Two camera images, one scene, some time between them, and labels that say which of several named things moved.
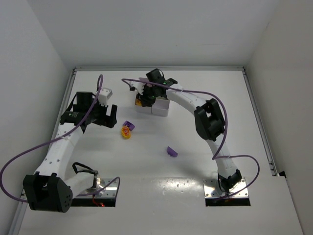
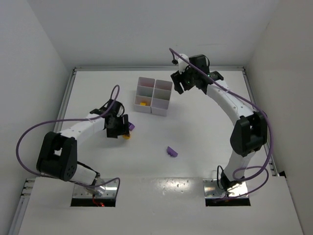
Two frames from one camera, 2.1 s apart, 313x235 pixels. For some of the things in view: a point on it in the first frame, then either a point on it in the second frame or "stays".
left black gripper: [105, 117] -> [120, 128]
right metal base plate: [212, 190] stays
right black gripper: [146, 97] -> [181, 80]
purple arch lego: [172, 152] stays
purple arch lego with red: [127, 124] stays
